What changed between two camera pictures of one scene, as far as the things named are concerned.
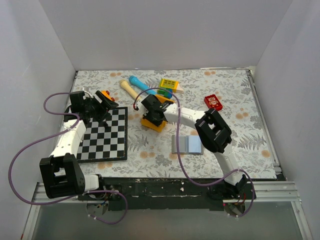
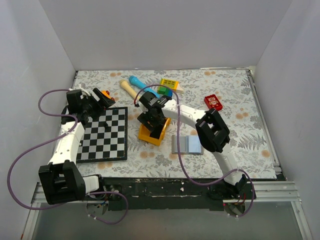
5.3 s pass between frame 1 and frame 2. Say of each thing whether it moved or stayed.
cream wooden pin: stayed
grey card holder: stayed
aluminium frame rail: stayed
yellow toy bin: moved
